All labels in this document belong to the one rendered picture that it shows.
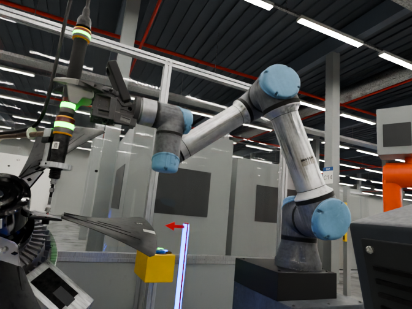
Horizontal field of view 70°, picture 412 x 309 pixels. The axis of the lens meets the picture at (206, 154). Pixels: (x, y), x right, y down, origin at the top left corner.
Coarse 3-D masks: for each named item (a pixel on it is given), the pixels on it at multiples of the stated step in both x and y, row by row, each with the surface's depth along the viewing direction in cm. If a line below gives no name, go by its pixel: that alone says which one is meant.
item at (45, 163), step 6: (48, 132) 72; (42, 138) 72; (48, 138) 71; (48, 144) 71; (48, 150) 71; (48, 156) 71; (42, 162) 67; (48, 162) 67; (54, 162) 67; (60, 162) 68; (48, 168) 71; (60, 168) 68; (66, 168) 69
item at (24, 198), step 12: (0, 180) 63; (12, 180) 64; (24, 180) 65; (12, 192) 62; (24, 192) 63; (0, 204) 59; (12, 204) 60; (24, 204) 61; (0, 216) 57; (12, 216) 59; (24, 216) 63; (12, 228) 61; (24, 228) 68; (12, 240) 65; (24, 240) 66
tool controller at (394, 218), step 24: (384, 216) 29; (408, 216) 28; (360, 240) 29; (384, 240) 26; (408, 240) 25; (360, 264) 29; (384, 264) 26; (408, 264) 24; (384, 288) 26; (408, 288) 24
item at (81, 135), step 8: (80, 128) 91; (88, 128) 90; (72, 136) 86; (80, 136) 85; (88, 136) 85; (96, 136) 86; (40, 144) 87; (72, 144) 82; (80, 144) 81; (32, 152) 85; (40, 152) 83; (32, 160) 81; (40, 160) 78; (24, 168) 79; (32, 168) 76; (40, 168) 73; (24, 176) 74
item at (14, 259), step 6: (0, 240) 60; (6, 240) 61; (0, 246) 59; (12, 246) 62; (0, 252) 58; (6, 252) 59; (12, 252) 61; (0, 258) 57; (6, 258) 58; (12, 258) 60; (18, 258) 62; (18, 264) 61
